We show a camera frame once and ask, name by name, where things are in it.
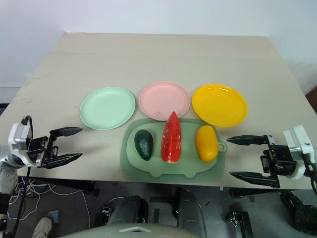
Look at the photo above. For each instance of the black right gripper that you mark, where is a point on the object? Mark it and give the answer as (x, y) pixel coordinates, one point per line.
(278, 156)

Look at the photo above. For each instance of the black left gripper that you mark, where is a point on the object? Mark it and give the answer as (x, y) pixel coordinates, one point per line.
(40, 150)

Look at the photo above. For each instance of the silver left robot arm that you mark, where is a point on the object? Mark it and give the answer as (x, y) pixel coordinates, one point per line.
(7, 176)

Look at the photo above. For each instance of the light green round plate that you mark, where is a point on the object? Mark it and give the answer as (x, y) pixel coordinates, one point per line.
(107, 107)

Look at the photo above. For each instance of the yellow round plate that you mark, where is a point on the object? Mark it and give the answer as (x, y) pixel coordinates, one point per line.
(219, 105)

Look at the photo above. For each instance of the pink round plate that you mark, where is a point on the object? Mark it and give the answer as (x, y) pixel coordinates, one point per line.
(164, 99)

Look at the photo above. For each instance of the yellow mango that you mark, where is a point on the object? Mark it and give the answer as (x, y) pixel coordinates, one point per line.
(206, 143)

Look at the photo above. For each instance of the black metal stand foot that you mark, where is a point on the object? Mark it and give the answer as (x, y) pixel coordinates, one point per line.
(241, 223)
(101, 217)

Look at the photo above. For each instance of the dark rounded speckled shape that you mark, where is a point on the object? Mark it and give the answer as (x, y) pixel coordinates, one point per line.
(301, 210)

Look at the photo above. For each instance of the dark green avocado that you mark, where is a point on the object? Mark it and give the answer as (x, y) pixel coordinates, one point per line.
(143, 145)

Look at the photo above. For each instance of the green silicone cutting board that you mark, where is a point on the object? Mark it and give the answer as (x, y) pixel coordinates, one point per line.
(173, 168)

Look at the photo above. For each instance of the grey robot right leg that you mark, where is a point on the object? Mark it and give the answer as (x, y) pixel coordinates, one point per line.
(192, 213)

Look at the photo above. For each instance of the grey robot leg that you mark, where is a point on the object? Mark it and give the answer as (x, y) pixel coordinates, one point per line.
(128, 210)
(192, 213)

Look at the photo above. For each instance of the red watermelon slice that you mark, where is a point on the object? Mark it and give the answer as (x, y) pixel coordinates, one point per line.
(172, 141)

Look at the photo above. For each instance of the white sneaker shoe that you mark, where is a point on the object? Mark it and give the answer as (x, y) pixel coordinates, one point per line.
(42, 228)

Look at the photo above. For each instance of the grey robot left leg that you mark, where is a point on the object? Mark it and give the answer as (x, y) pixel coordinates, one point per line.
(128, 210)

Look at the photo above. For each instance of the grey robot torso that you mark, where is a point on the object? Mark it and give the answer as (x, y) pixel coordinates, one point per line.
(128, 231)

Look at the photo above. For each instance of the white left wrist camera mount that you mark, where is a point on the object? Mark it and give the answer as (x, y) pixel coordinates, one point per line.
(19, 137)

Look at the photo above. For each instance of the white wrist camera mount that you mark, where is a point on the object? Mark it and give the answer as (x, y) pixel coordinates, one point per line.
(301, 146)
(19, 137)

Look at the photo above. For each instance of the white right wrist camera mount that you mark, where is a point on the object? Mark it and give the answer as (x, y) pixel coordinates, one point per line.
(301, 146)

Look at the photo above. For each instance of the white wall unit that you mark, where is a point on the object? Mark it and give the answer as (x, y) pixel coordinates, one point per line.
(8, 94)

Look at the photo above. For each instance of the dark table frame bar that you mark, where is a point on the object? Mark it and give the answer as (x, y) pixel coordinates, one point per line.
(153, 184)

